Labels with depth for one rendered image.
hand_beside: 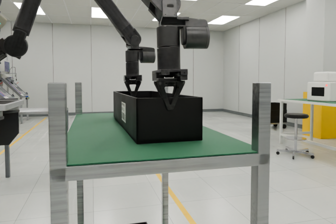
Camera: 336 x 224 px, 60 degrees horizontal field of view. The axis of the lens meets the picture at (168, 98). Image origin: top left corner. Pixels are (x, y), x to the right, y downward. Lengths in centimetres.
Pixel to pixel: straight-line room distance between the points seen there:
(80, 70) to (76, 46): 80
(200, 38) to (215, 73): 1034
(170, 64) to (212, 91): 1033
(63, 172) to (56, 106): 12
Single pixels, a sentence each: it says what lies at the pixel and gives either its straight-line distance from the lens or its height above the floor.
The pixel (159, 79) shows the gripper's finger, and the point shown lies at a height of 111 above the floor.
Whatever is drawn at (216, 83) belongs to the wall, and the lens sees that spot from 1106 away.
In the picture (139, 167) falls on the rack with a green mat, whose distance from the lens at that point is 58.
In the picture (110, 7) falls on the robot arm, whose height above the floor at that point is 139.
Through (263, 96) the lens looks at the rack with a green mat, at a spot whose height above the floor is 107.
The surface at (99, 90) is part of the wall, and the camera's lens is 1011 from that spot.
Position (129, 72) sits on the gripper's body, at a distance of 125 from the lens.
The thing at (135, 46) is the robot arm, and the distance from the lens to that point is 124.
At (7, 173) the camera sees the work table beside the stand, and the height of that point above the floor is 5.
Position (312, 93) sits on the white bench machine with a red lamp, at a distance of 522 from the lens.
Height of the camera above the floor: 110
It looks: 3 degrees down
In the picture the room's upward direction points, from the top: straight up
